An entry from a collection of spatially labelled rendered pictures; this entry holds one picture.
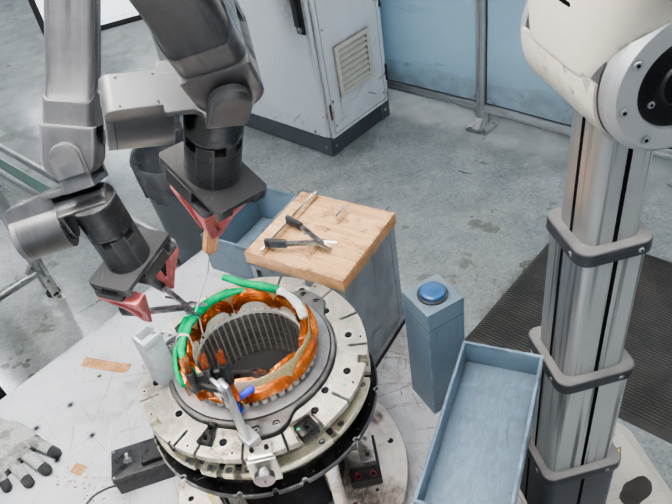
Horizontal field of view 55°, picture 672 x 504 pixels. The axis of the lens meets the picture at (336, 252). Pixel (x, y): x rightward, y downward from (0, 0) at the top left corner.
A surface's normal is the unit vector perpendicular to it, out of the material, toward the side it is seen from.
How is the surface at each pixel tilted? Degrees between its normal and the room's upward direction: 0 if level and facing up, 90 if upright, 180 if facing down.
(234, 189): 21
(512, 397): 0
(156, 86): 35
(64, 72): 59
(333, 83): 90
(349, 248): 0
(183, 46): 112
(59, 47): 66
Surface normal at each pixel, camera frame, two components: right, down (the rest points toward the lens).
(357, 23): 0.74, 0.33
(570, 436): 0.21, 0.61
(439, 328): 0.48, 0.51
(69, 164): 0.14, 0.27
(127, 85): 0.18, -0.32
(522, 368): -0.36, 0.65
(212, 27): 0.27, 0.86
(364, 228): -0.15, -0.75
